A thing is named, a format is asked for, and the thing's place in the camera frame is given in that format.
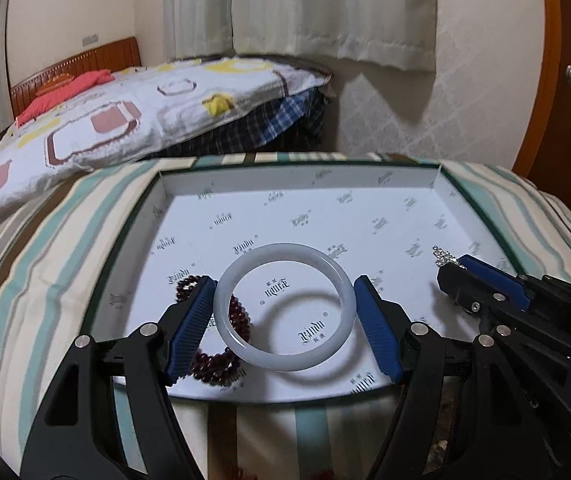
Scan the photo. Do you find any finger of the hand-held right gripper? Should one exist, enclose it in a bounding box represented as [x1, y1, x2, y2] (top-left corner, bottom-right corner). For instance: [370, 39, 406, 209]
[458, 254, 535, 312]
[437, 264, 512, 342]

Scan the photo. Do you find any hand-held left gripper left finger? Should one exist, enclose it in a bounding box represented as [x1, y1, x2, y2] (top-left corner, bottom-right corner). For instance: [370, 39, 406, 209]
[19, 275, 217, 480]

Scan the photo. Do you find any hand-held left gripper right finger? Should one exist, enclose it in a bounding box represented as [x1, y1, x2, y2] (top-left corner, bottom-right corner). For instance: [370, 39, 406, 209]
[353, 275, 566, 480]

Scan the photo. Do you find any silver rhinestone pendant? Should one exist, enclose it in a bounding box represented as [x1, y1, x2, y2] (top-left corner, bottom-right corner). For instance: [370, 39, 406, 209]
[431, 245, 466, 270]

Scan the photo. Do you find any dark red bead bracelet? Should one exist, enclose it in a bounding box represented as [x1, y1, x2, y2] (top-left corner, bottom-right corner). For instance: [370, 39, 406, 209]
[175, 274, 253, 387]

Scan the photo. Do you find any white jade bangle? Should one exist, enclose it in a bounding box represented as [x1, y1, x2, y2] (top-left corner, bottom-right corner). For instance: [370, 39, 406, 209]
[214, 242, 355, 373]

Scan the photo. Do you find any white printed box tray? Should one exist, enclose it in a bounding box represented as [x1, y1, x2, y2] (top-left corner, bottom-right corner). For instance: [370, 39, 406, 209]
[82, 162, 521, 406]

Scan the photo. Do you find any brown wooden door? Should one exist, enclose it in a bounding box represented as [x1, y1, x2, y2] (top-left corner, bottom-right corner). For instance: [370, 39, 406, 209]
[513, 0, 571, 241]

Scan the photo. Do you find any striped blanket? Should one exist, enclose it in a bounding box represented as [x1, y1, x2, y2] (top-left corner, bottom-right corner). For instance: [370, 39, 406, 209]
[0, 152, 571, 480]

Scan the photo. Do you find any blue plaid bed sheet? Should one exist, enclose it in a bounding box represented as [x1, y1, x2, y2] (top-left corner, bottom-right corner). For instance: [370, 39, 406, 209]
[140, 87, 329, 161]

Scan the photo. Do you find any patterned white quilt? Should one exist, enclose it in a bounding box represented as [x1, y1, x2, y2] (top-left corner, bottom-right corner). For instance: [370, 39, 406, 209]
[0, 57, 333, 241]

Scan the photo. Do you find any red pillow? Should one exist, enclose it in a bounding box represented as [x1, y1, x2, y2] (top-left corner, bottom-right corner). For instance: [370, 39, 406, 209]
[15, 70, 113, 126]

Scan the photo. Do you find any orange embroidered pillow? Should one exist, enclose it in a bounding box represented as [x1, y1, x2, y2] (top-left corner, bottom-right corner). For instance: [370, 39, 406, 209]
[35, 75, 74, 97]

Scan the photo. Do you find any wooden bed headboard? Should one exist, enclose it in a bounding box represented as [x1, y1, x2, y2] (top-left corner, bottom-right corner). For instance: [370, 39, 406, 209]
[9, 36, 142, 121]

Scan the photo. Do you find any thick cream curtain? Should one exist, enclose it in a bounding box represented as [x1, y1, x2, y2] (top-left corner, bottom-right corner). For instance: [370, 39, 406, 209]
[229, 0, 439, 72]

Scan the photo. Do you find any sheer white curtain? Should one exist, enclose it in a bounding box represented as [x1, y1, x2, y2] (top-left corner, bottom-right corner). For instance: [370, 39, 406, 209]
[162, 0, 238, 60]

